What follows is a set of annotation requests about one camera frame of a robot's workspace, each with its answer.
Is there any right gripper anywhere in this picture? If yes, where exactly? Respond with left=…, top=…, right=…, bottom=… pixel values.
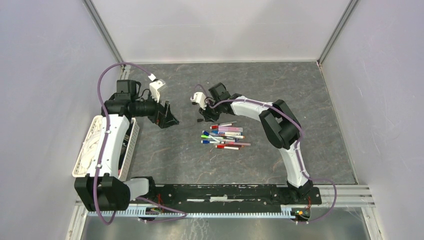
left=199, top=98, right=223, bottom=123

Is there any blue cap deli marker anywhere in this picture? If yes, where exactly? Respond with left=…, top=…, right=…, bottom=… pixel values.
left=211, top=130, right=243, bottom=136

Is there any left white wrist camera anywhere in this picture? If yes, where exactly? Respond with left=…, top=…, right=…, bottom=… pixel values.
left=149, top=79, right=167, bottom=103

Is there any slotted cable duct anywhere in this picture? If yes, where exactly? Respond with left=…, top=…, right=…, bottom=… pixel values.
left=86, top=205, right=299, bottom=220

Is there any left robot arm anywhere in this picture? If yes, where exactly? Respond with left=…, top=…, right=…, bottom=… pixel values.
left=74, top=79, right=179, bottom=212

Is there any blue cap white marker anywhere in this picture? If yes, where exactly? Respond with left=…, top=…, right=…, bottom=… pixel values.
left=201, top=131, right=224, bottom=142

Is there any red cap lower marker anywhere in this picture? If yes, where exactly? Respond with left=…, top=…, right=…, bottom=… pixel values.
left=215, top=145, right=240, bottom=150

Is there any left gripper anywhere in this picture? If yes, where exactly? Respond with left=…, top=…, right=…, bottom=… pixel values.
left=131, top=90, right=179, bottom=129

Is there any blue cap lower marker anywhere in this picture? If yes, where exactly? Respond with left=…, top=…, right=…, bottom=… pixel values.
left=200, top=140, right=225, bottom=145

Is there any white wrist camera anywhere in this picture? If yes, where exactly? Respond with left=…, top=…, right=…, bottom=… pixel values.
left=190, top=91, right=207, bottom=110
left=149, top=79, right=167, bottom=103

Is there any white perforated basket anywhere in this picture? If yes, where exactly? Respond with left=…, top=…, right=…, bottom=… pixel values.
left=71, top=115, right=140, bottom=182

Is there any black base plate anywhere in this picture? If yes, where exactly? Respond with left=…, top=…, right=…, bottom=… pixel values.
left=131, top=184, right=323, bottom=214

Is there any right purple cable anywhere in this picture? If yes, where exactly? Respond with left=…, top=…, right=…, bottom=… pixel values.
left=194, top=84, right=338, bottom=225

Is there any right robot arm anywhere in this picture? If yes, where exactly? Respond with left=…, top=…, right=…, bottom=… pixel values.
left=190, top=82, right=313, bottom=204

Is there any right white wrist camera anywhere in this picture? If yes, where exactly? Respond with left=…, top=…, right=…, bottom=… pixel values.
left=190, top=91, right=207, bottom=110

